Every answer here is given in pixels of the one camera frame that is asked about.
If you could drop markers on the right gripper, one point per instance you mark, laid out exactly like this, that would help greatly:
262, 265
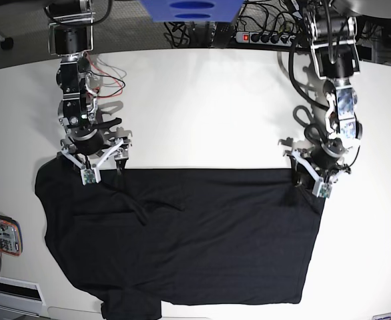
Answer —
79, 145

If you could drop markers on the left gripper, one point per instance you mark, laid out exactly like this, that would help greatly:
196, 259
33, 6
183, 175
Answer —
320, 165

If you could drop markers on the blue plastic bin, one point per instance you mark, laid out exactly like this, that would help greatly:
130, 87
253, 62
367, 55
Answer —
192, 10

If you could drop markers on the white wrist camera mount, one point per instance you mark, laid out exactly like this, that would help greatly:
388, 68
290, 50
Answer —
320, 192
91, 172

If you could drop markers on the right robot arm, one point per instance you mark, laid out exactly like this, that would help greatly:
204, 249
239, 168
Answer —
71, 39

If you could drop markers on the black office chair wheel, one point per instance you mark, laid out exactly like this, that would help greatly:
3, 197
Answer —
7, 44

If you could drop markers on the black T-shirt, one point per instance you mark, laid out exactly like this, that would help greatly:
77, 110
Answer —
182, 236

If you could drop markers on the white box on table edge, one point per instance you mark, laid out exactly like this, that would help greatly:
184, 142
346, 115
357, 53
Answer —
21, 296

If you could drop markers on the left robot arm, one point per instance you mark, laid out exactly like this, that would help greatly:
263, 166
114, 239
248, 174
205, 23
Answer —
331, 36

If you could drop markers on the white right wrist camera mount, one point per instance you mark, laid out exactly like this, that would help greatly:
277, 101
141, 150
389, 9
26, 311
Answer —
91, 172

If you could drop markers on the white power strip red switch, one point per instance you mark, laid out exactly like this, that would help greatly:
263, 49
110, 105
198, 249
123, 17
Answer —
281, 39

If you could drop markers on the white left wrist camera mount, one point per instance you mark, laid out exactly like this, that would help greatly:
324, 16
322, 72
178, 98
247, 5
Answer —
320, 192

